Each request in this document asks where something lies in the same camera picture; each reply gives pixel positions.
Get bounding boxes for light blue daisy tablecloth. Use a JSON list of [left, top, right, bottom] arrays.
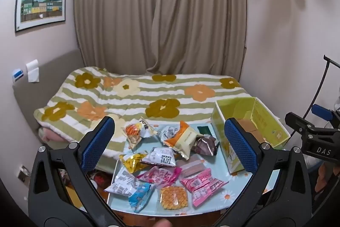
[[108, 122, 282, 216]]

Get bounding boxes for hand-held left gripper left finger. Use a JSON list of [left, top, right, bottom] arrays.
[[28, 116, 125, 227]]

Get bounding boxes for green striped floral blanket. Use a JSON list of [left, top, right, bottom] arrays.
[[34, 66, 256, 162]]

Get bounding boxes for blue white wall holder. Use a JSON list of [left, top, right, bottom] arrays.
[[12, 69, 25, 83]]

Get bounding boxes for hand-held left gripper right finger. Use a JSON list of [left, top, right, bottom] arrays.
[[214, 117, 312, 227]]

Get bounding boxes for pink white snack packet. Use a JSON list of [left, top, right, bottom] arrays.
[[137, 166, 182, 189]]

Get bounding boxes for white purple snack packet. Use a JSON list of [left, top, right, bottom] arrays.
[[142, 147, 177, 167]]

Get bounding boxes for clear orange waffle packet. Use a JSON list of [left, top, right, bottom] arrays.
[[159, 186, 190, 210]]

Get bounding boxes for white toilet paper roll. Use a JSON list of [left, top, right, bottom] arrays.
[[26, 59, 40, 83]]

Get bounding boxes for gold yellow snack packet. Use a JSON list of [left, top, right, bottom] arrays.
[[119, 153, 148, 174]]

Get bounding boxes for pink pillow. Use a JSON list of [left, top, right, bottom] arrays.
[[39, 127, 67, 143]]

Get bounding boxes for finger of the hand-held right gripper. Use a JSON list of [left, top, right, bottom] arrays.
[[311, 104, 340, 128], [285, 111, 319, 137]]

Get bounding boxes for grey upholstered headboard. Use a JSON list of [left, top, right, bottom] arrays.
[[12, 49, 83, 143]]

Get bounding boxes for pale pink flat packet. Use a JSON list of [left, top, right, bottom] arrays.
[[177, 159, 206, 179]]

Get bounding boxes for light blue snack packet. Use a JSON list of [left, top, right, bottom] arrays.
[[128, 182, 156, 214]]

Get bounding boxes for silver wall outlet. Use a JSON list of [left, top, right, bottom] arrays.
[[17, 164, 30, 180]]

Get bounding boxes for framed houses picture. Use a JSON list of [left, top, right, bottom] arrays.
[[14, 0, 67, 33]]

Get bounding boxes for person's left hand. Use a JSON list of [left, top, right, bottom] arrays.
[[149, 219, 173, 227]]

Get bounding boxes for black cable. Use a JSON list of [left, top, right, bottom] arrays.
[[289, 55, 340, 137]]

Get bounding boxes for orange cream snack packet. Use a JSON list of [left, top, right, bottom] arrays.
[[163, 121, 204, 160]]

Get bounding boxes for beige curtain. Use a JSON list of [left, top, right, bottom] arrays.
[[73, 0, 249, 76]]

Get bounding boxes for orange white chip packet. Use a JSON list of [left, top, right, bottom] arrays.
[[123, 117, 158, 149]]

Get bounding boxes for yellow-green cardboard box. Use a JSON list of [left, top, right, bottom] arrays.
[[211, 97, 290, 174]]

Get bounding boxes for dark purple snack packet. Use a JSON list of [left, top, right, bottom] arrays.
[[192, 135, 220, 157]]

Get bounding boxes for pink striped snack packet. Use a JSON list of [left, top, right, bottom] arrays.
[[181, 169, 229, 207]]

